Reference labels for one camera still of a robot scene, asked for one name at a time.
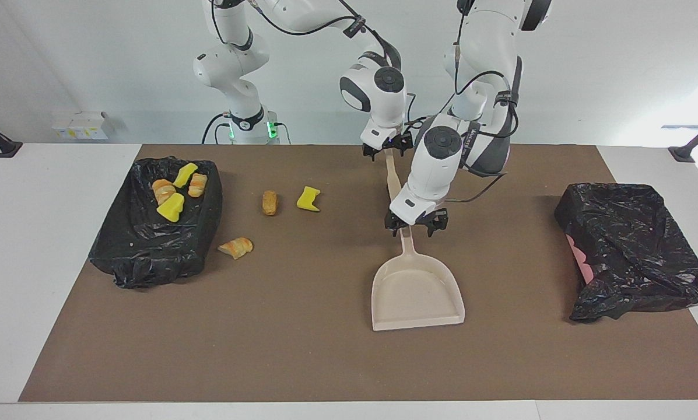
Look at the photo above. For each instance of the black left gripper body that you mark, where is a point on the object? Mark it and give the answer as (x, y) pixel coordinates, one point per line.
(413, 224)

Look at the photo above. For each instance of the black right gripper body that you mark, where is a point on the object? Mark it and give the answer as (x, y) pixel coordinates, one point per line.
(386, 143)

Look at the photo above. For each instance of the beige brush with black bristles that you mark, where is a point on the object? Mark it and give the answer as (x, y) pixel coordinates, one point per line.
(393, 175)

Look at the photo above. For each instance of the beige plastic dustpan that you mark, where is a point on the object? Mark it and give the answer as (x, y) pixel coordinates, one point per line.
(416, 291)

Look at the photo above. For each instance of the notched yellow sponge piece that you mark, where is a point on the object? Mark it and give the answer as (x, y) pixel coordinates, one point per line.
(308, 199)

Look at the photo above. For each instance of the brown bread roll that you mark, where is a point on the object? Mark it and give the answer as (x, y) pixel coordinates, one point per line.
(270, 203)

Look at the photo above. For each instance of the orange striped bread piece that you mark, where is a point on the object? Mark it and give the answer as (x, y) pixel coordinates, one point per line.
(235, 248)
(163, 191)

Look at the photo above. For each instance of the pale striped bread piece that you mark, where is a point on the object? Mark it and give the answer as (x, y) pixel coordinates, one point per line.
(197, 185)

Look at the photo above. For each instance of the yellow sponge with green layer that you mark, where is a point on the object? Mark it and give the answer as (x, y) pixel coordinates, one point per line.
(184, 174)

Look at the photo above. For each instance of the large yellow sponge piece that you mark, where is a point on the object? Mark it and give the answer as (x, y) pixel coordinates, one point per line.
(172, 208)

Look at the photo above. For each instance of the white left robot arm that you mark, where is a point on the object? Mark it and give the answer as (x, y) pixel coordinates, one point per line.
(436, 169)

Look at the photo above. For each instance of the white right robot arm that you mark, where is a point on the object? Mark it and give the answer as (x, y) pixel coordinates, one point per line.
(383, 99)

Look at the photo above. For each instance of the pink bin with black bag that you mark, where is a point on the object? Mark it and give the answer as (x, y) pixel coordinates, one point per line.
(628, 233)

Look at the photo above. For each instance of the blue bin with black bag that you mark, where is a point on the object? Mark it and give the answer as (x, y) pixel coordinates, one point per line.
(144, 251)

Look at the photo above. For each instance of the brown table mat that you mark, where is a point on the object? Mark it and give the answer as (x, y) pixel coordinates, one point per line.
(500, 350)

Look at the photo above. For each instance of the white wall socket box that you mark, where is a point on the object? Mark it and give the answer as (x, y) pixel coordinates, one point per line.
(80, 125)

